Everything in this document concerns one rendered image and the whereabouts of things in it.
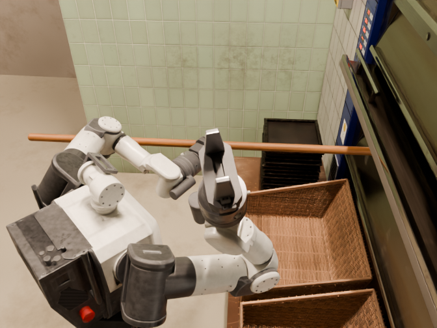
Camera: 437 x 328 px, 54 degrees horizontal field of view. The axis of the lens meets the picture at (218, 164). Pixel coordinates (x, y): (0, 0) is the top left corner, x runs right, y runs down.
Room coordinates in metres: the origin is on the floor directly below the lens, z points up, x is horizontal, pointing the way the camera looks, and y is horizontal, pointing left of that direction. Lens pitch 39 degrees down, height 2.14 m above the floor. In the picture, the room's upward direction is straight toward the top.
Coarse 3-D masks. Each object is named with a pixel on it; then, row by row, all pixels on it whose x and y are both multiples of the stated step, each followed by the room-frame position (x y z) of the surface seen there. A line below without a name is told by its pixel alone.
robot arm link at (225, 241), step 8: (240, 224) 0.63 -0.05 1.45; (248, 224) 0.63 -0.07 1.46; (208, 232) 0.55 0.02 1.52; (216, 232) 0.54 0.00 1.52; (224, 232) 0.54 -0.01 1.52; (232, 232) 0.55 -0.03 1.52; (240, 232) 0.61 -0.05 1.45; (248, 232) 0.61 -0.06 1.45; (256, 232) 0.62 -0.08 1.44; (208, 240) 0.55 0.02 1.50; (216, 240) 0.54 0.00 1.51; (224, 240) 0.53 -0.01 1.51; (232, 240) 0.54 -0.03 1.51; (240, 240) 0.56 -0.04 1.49; (248, 240) 0.58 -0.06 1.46; (216, 248) 0.56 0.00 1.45; (224, 248) 0.55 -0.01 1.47; (232, 248) 0.55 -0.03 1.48; (240, 248) 0.55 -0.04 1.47; (248, 248) 0.57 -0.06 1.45
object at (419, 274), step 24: (384, 96) 1.27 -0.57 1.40; (360, 120) 1.12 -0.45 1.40; (384, 120) 1.11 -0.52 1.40; (384, 144) 0.98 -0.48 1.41; (408, 144) 0.99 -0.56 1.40; (408, 168) 0.88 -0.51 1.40; (408, 192) 0.78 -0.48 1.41; (432, 192) 0.79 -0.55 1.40; (432, 216) 0.70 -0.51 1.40; (408, 240) 0.62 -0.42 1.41; (432, 240) 0.63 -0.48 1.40; (432, 312) 0.45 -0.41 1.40
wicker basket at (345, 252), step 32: (256, 192) 1.49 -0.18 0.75; (288, 192) 1.48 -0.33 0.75; (320, 192) 1.47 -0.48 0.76; (256, 224) 1.43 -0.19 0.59; (288, 224) 1.42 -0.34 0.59; (320, 224) 1.43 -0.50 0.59; (352, 224) 1.21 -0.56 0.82; (288, 256) 1.22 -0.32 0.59; (320, 256) 1.23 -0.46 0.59; (352, 256) 1.08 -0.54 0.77; (288, 288) 0.94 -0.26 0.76; (320, 288) 0.93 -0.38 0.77; (352, 288) 0.93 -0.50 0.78
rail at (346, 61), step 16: (352, 80) 1.32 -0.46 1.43; (368, 112) 1.11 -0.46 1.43; (368, 128) 1.05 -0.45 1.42; (384, 160) 0.88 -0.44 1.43; (400, 192) 0.75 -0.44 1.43; (400, 208) 0.71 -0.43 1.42; (416, 224) 0.65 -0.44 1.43; (416, 240) 0.60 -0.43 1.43; (432, 272) 0.52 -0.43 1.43; (432, 288) 0.49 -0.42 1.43
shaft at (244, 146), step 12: (144, 144) 1.28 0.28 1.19; (156, 144) 1.27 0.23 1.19; (168, 144) 1.27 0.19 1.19; (180, 144) 1.26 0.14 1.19; (192, 144) 1.26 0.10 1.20; (240, 144) 1.25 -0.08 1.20; (252, 144) 1.25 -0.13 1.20; (264, 144) 1.25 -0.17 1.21; (276, 144) 1.25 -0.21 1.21; (288, 144) 1.25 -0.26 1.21; (300, 144) 1.25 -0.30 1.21; (312, 144) 1.25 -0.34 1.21
